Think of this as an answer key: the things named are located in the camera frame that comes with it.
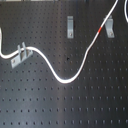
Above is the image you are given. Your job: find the white cable with red band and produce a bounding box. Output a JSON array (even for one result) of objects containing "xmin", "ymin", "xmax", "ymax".
[{"xmin": 0, "ymin": 0, "xmax": 120, "ymax": 84}]

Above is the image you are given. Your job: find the left metal cable clip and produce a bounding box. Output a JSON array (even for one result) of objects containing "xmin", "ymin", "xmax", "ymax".
[{"xmin": 11, "ymin": 43, "xmax": 33, "ymax": 68}]

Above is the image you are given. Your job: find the metal cable clip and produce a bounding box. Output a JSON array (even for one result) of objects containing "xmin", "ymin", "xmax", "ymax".
[
  {"xmin": 67, "ymin": 16, "xmax": 74, "ymax": 39},
  {"xmin": 105, "ymin": 17, "xmax": 114, "ymax": 38},
  {"xmin": 11, "ymin": 43, "xmax": 33, "ymax": 68}
]

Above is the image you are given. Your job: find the right metal cable clip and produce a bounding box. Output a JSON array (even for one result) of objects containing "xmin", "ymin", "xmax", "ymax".
[{"xmin": 105, "ymin": 17, "xmax": 114, "ymax": 38}]

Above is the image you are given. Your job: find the middle metal cable clip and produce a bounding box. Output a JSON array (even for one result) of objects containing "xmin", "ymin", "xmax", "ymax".
[{"xmin": 67, "ymin": 16, "xmax": 74, "ymax": 39}]

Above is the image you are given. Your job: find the white object at right edge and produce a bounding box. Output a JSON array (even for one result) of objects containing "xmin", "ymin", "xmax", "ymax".
[{"xmin": 123, "ymin": 0, "xmax": 128, "ymax": 23}]

